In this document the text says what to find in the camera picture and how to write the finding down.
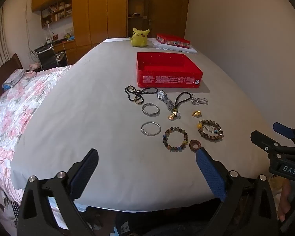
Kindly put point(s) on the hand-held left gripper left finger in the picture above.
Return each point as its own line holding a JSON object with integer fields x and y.
{"x": 86, "y": 172}

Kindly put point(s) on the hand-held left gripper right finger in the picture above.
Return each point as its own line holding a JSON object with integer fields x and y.
{"x": 209, "y": 172}

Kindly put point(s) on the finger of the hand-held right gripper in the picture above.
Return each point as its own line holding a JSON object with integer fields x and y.
{"x": 282, "y": 129}
{"x": 263, "y": 141}

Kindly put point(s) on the plain silver bangle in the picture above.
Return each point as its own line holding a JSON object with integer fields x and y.
{"x": 143, "y": 130}

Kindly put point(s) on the patterned silver bangle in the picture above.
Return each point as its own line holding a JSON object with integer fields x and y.
{"x": 151, "y": 114}

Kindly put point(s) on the silver wristwatch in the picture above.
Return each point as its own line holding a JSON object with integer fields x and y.
{"x": 160, "y": 94}

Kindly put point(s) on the red tin box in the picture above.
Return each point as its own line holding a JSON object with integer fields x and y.
{"x": 167, "y": 78}

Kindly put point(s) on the person's right hand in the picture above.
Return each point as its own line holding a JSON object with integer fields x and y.
{"x": 284, "y": 201}

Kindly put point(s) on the grey bed sheet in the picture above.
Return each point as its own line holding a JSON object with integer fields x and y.
{"x": 100, "y": 127}

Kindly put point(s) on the small gold charm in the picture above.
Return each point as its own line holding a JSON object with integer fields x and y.
{"x": 196, "y": 113}

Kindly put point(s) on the pink floral quilt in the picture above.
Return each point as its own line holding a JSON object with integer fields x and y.
{"x": 22, "y": 103}

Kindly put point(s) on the pink plush toy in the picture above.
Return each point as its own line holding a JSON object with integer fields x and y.
{"x": 35, "y": 66}

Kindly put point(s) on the folded grey blue cloth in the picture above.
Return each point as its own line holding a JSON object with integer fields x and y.
{"x": 13, "y": 78}

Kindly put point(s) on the black office chair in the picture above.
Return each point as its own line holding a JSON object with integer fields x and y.
{"x": 48, "y": 56}

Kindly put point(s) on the wooden desk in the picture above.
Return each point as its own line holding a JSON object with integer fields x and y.
{"x": 68, "y": 50}

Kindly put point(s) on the white folded towel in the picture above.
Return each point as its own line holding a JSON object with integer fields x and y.
{"x": 177, "y": 50}

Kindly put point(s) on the wooden headboard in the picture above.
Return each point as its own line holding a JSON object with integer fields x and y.
{"x": 7, "y": 68}

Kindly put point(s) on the red printed tin lid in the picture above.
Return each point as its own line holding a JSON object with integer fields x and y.
{"x": 173, "y": 40}

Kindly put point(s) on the yellow plush toy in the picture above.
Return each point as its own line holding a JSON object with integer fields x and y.
{"x": 139, "y": 39}

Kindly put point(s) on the wooden wardrobe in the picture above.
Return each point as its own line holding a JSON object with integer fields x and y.
{"x": 98, "y": 9}

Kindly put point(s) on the wooden bookshelf with books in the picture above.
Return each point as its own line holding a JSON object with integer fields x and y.
{"x": 59, "y": 11}

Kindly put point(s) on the wooden door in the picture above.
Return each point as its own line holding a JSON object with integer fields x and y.
{"x": 167, "y": 7}

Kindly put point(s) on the open wooden shelf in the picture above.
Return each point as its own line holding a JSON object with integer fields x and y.
{"x": 137, "y": 5}

